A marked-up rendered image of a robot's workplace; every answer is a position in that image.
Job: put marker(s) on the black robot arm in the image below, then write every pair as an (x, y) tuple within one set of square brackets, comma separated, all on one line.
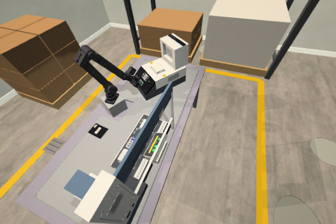
[(82, 58)]

